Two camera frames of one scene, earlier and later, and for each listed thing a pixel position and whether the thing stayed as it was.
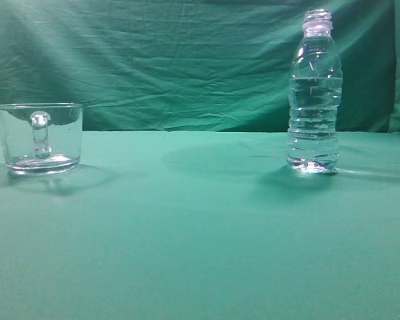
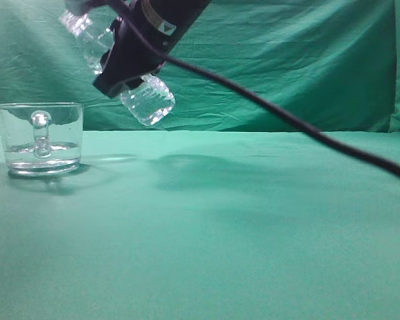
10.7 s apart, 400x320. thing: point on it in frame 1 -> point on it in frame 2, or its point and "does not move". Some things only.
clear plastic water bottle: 315,93 -> 151,100
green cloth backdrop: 196,65 does not move
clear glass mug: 41,139 does not move
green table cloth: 187,225 does not move
